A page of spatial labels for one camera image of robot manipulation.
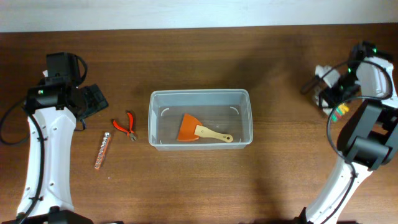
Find orange handled pliers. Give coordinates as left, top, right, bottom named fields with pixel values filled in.
left=112, top=111, right=139, bottom=142

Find clear plastic container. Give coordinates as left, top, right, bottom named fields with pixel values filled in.
left=148, top=89, right=253, bottom=151

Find orange scraper wooden handle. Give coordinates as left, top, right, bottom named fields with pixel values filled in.
left=177, top=113, right=233, bottom=143

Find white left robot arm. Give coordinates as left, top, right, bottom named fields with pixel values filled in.
left=12, top=52, right=109, bottom=223

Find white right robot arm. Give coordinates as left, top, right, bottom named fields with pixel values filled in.
left=293, top=41, right=397, bottom=223

